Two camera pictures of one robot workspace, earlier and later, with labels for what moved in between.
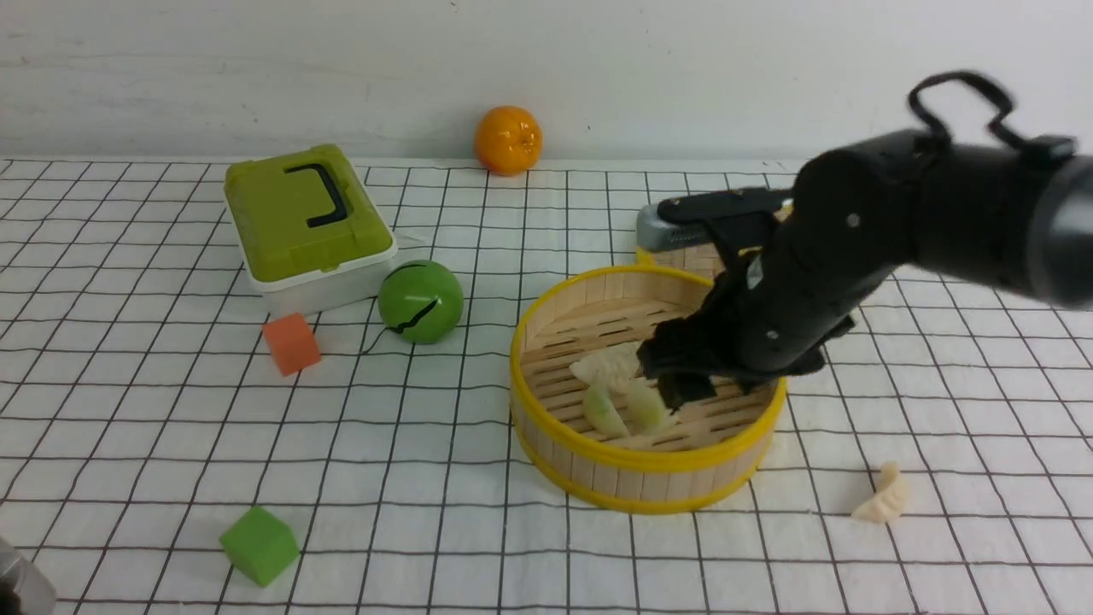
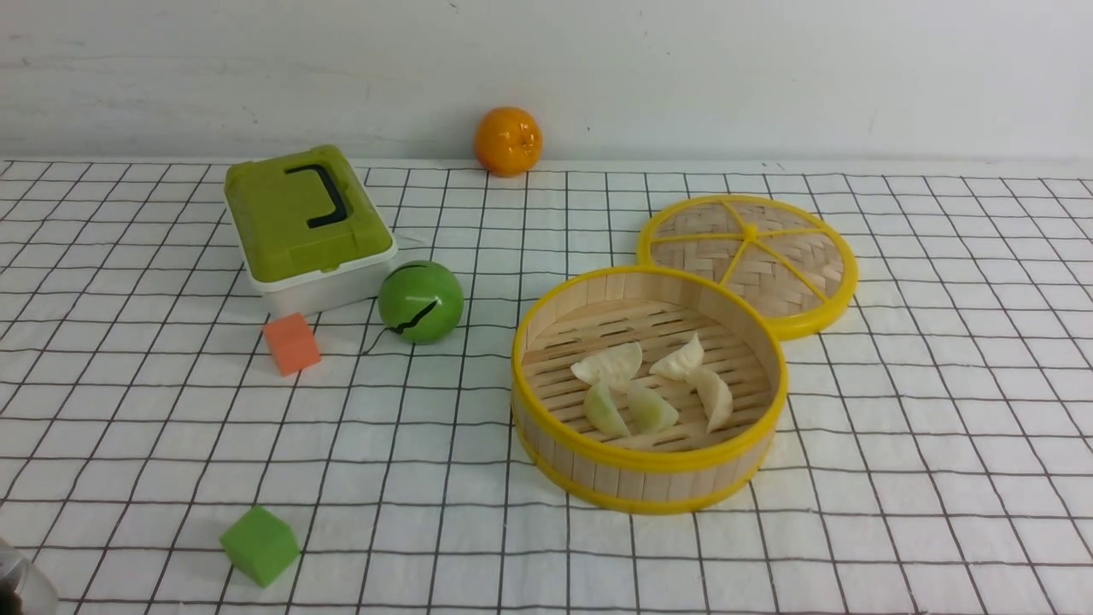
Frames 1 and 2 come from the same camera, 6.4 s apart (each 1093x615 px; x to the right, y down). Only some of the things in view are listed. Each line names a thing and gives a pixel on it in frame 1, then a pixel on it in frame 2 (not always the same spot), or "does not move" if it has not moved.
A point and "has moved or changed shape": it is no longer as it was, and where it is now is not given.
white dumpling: [888, 502] has moved or changed shape
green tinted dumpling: [601, 415] does not move
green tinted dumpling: [644, 409] does not move
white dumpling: [608, 369] does not move
